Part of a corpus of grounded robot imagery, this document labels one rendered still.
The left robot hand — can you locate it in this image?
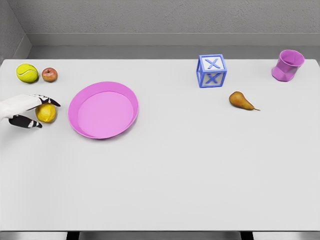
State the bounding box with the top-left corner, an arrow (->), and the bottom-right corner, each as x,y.
0,94 -> 62,129

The yellow lemon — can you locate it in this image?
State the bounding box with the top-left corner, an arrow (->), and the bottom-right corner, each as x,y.
35,102 -> 58,124

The pink plate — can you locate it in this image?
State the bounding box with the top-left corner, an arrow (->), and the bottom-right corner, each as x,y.
67,81 -> 140,140

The yellow-green tennis ball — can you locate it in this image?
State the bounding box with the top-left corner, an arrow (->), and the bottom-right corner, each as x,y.
16,63 -> 40,84

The red apple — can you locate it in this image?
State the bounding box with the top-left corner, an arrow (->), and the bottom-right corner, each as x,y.
41,67 -> 58,83

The blue letter block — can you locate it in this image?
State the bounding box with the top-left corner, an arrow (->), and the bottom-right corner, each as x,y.
195,53 -> 228,89

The brown pear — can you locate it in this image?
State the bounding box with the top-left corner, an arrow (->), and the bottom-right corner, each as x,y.
228,91 -> 261,112

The purple cup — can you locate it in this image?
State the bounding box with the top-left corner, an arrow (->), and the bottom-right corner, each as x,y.
271,49 -> 306,83

